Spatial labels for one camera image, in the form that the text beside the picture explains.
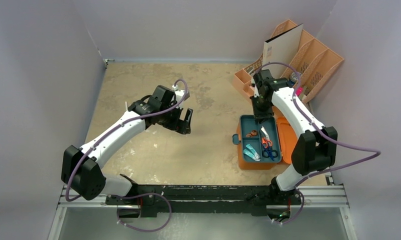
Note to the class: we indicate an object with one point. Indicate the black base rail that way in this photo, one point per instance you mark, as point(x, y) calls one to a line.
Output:
point(256, 200)

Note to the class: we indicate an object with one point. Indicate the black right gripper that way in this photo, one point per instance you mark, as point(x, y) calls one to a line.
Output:
point(261, 110)

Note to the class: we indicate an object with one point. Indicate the teal box latch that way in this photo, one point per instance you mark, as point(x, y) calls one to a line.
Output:
point(236, 139)

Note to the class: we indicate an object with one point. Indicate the white binder folder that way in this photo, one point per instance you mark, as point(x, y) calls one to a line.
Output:
point(283, 45)

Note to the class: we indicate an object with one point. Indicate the blue plastic tweezers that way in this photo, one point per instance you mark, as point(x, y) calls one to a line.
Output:
point(269, 153)

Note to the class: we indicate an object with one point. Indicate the pink marker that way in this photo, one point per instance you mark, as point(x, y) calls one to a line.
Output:
point(299, 91)

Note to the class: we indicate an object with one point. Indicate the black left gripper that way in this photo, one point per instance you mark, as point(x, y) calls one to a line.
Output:
point(181, 126)

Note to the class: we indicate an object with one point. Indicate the aluminium frame rail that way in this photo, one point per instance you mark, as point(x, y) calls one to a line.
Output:
point(322, 215)

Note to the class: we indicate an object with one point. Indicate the black handled bandage scissors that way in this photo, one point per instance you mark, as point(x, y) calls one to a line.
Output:
point(265, 133)

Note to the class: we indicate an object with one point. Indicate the teal plastic tray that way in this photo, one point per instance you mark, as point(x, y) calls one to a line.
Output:
point(246, 125)

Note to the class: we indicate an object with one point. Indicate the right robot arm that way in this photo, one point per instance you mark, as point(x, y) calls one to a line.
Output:
point(315, 149)

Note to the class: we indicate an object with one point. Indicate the orange medicine kit box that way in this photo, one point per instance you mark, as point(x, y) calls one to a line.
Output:
point(287, 139)

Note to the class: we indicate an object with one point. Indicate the peach desk organizer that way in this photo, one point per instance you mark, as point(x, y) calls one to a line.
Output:
point(313, 60)

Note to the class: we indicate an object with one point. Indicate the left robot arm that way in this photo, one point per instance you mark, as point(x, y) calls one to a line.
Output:
point(82, 166)

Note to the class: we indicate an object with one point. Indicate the teal sachet strip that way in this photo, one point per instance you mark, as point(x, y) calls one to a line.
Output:
point(252, 149)
point(251, 155)

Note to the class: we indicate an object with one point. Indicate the orange handled scissors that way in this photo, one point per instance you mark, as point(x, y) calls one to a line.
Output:
point(267, 144)

